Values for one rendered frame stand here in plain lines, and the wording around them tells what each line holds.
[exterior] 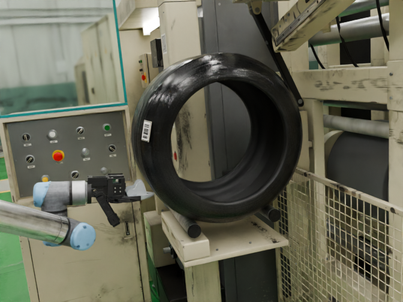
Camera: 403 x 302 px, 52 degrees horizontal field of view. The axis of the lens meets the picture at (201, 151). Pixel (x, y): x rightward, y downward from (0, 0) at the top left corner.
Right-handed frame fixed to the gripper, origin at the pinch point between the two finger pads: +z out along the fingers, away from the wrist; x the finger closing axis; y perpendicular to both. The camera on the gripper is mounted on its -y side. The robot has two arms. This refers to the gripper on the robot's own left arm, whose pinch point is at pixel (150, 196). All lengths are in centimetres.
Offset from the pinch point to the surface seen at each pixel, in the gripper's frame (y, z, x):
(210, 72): 40.2, 15.5, -11.1
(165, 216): -13.4, 9.2, 18.6
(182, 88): 35.2, 7.1, -11.0
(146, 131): 22.3, -3.2, -9.6
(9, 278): -110, -74, 185
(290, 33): 55, 50, 5
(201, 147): 11.6, 24.8, 26.6
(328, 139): 12, 96, 45
